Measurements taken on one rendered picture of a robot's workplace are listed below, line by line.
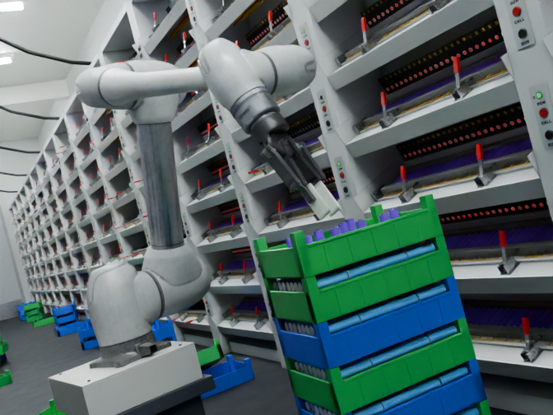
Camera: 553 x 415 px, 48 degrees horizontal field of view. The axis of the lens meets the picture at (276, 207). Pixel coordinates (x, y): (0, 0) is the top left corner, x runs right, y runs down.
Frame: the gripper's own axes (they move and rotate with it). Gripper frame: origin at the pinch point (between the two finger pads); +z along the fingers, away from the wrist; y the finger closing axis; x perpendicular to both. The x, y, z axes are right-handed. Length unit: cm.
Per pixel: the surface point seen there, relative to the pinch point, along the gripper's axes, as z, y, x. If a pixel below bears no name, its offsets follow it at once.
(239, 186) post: -48, -82, -74
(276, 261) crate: 6.1, 13.3, -7.5
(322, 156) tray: -24, -56, -23
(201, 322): -29, -122, -171
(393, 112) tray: -16.0, -46.1, 6.1
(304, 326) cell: 18.5, 13.3, -10.8
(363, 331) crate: 25.4, 11.4, -2.0
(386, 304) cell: 23.7, 5.0, 1.2
